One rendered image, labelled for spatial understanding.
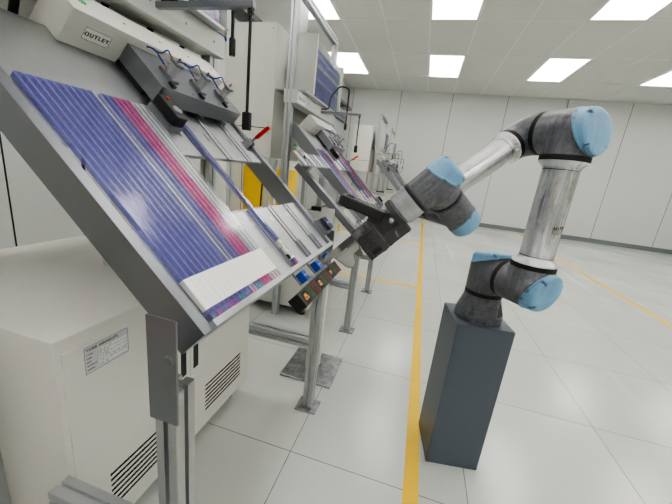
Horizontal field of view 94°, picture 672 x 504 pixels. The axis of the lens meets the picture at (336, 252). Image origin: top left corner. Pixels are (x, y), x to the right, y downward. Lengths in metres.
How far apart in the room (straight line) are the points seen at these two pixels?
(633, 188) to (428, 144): 4.49
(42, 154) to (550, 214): 1.06
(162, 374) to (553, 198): 0.94
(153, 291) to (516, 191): 8.47
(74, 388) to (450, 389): 1.02
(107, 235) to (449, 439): 1.19
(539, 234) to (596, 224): 8.35
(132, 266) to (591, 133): 0.99
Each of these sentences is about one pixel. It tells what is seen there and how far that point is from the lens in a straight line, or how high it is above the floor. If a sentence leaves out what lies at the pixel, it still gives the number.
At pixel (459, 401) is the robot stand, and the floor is 0.27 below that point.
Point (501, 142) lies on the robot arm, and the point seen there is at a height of 1.10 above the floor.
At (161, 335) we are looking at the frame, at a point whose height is 0.73.
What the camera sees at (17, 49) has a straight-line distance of 0.85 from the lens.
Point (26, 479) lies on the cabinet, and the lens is 1.09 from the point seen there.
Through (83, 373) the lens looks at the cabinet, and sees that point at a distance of 0.85.
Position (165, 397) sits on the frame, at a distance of 0.56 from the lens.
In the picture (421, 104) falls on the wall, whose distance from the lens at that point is 8.63.
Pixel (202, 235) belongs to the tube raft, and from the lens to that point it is 0.65.
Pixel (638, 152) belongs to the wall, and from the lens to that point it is 9.53.
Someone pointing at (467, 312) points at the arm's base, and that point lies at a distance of 1.14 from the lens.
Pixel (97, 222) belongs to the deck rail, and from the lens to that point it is 0.59.
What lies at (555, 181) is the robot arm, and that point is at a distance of 1.00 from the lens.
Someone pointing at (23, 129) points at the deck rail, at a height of 0.98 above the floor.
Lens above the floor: 0.98
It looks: 15 degrees down
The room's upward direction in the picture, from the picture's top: 7 degrees clockwise
